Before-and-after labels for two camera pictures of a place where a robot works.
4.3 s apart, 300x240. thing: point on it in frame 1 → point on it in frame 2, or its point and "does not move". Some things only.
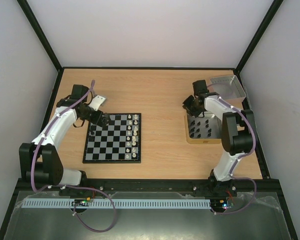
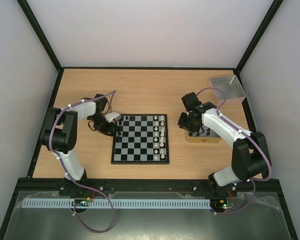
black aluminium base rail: (265, 185) does not move
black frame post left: (31, 18) does not move
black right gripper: (190, 105) → (186, 123)
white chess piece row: (132, 128) → (159, 135)
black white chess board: (120, 142) → (141, 139)
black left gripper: (102, 122) does not move
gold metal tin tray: (206, 130) does not move
